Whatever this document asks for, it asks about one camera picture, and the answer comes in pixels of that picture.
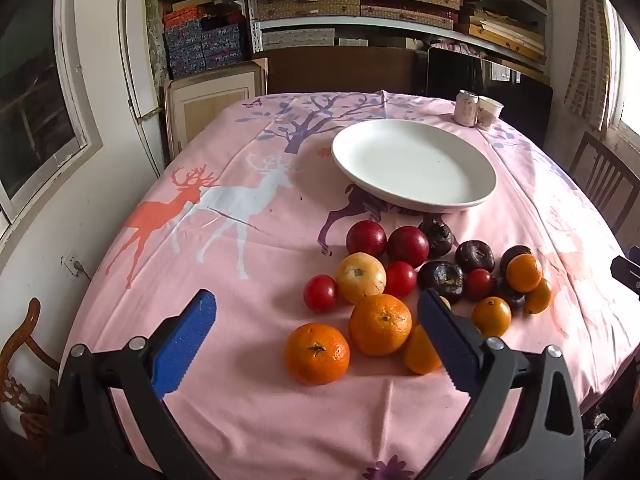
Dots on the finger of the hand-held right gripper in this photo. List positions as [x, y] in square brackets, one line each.
[627, 272]

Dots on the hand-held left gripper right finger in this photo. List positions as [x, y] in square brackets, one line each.
[445, 345]

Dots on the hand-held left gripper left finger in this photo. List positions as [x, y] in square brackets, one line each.
[185, 345]

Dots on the small orange mandarin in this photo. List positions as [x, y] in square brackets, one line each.
[491, 316]
[420, 352]
[524, 272]
[540, 297]

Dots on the pale round fruit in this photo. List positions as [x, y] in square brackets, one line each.
[445, 303]

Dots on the dark water chestnut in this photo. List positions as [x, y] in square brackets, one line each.
[436, 236]
[512, 254]
[511, 296]
[474, 256]
[440, 280]

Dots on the large orange mandarin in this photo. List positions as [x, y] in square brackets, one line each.
[380, 324]
[316, 354]

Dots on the red cherry tomato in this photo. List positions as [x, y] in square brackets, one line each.
[479, 283]
[320, 292]
[400, 279]

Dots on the yellow round fruit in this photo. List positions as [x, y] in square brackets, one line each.
[360, 277]

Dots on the white plate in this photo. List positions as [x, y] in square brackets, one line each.
[415, 165]

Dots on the dark wooden chair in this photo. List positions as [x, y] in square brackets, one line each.
[607, 180]

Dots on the pink deer print tablecloth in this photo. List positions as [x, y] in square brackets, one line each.
[260, 410]

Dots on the dark red plum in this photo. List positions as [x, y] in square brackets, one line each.
[366, 239]
[407, 246]

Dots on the carved wooden chair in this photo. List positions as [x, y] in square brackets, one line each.
[25, 370]

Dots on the bright window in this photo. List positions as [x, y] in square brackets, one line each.
[627, 75]

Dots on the white paper cup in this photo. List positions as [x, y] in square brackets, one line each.
[490, 112]

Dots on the beige curtain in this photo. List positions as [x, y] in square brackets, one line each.
[590, 50]

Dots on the white drink can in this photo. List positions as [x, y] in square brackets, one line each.
[466, 107]

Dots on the wooden framed panel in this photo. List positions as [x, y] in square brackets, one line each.
[210, 105]

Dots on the black panel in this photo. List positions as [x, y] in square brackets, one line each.
[460, 70]

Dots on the white leaning board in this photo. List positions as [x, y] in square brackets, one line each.
[135, 85]

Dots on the white framed window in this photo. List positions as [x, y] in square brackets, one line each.
[35, 95]

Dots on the brown wooden board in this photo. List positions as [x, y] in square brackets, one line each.
[340, 72]

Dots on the stack of blue floral boxes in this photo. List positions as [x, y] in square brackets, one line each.
[205, 45]

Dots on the marble slab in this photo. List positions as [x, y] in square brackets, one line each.
[155, 35]

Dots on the metal shelf unit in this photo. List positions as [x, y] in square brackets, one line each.
[350, 22]

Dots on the wall socket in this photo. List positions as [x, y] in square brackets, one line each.
[73, 264]

